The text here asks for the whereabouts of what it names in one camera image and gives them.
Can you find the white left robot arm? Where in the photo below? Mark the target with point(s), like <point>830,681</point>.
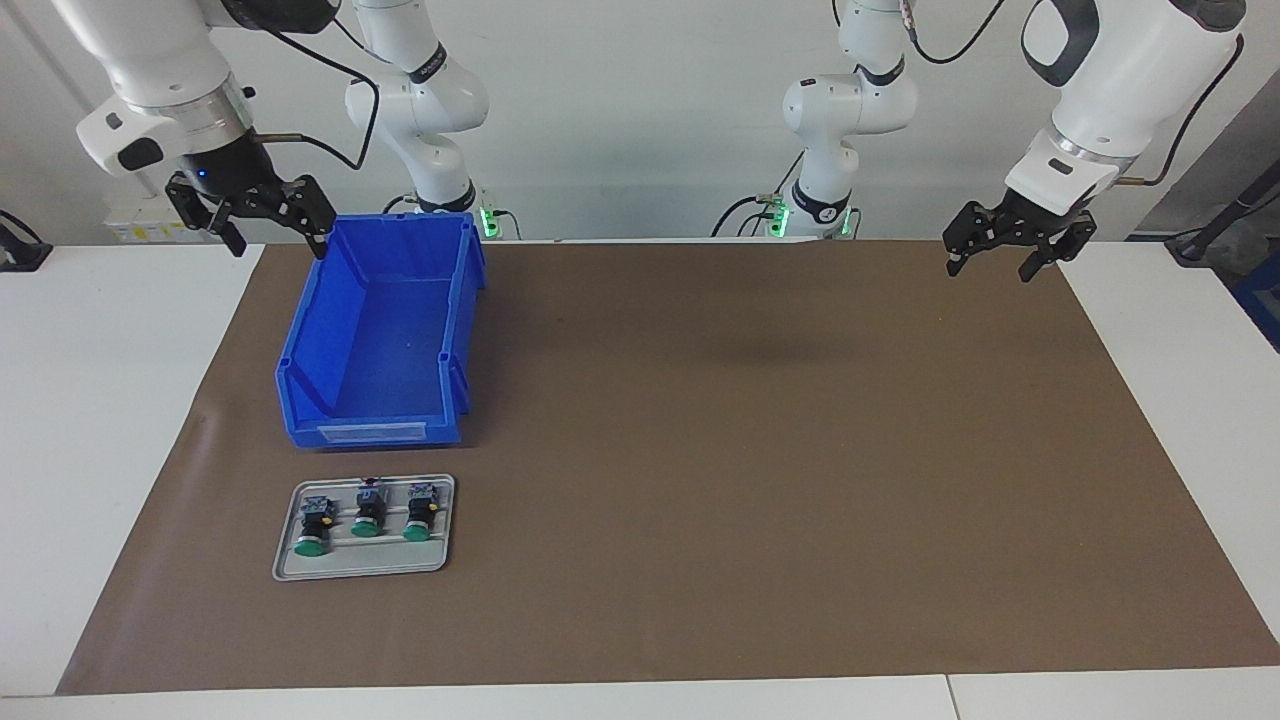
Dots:
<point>1120,70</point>

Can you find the black clamp mount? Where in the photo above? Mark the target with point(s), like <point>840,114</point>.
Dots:
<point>20,255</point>

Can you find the white wall socket box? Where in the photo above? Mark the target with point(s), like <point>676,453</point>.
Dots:
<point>140,220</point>

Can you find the grey metal tray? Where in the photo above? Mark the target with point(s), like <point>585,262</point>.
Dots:
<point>360,565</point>

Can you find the blue plastic storage bin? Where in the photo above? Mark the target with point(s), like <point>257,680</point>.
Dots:
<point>400,340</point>

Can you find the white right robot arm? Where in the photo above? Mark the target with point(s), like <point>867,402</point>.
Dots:
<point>150,60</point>

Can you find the green push button switch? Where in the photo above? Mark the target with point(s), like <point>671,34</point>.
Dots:
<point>420,510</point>
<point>368,510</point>
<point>315,520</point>

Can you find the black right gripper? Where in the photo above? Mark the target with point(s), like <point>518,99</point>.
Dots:
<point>225,175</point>

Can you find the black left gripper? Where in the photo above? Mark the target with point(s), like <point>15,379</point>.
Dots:
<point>1040,222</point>

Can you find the brown table mat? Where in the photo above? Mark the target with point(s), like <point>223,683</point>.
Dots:
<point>700,500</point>

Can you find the black tripod stand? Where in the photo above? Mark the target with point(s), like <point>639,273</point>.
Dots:
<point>1200,240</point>

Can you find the blue crate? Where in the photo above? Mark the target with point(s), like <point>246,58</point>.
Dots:
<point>1262,305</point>

